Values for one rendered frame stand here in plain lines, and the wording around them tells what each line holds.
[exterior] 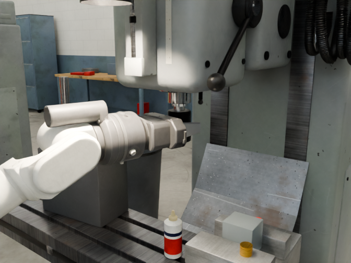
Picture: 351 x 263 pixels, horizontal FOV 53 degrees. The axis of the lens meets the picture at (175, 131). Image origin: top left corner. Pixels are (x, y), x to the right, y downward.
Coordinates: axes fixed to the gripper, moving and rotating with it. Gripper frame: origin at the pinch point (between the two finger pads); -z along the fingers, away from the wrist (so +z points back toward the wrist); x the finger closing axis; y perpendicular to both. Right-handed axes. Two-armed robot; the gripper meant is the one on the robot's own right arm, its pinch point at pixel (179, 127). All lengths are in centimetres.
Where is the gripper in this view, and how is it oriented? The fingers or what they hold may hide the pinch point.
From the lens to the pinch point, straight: 71.1
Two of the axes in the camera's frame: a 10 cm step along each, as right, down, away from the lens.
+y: 0.0, 9.7, 2.3
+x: -6.1, -1.9, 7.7
